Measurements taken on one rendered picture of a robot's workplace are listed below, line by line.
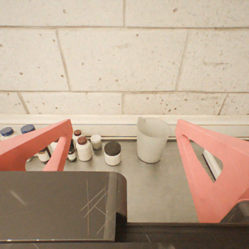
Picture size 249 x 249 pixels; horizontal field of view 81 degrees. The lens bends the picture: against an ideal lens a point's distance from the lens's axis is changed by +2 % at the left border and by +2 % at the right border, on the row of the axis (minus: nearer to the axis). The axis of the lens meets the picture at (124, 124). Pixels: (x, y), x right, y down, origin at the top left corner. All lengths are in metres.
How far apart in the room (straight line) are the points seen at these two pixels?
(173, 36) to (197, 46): 0.10
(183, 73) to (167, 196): 0.46
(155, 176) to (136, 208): 0.14
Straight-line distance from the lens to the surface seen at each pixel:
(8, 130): 0.74
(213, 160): 0.68
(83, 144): 0.58
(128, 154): 0.65
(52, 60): 0.65
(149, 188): 0.56
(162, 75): 0.62
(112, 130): 0.68
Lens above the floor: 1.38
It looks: 36 degrees down
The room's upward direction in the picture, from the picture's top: straight up
